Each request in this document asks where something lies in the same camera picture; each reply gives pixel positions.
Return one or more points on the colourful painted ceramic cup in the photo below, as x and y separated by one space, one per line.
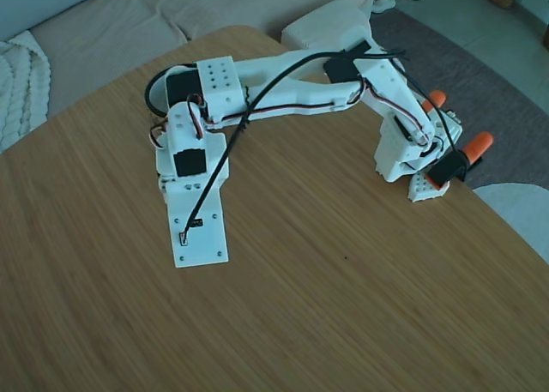
158 92

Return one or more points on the beige sofa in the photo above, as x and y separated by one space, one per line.
128 36

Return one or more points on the white knitted blanket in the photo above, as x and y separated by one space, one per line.
19 87

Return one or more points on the white padded footstool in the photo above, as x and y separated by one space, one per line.
326 27

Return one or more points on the orange and black clamp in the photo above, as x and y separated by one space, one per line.
482 143
435 98

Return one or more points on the grey rug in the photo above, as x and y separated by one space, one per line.
472 79

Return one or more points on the white chair seat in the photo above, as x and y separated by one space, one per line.
519 212

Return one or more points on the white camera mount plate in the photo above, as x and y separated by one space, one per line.
199 246

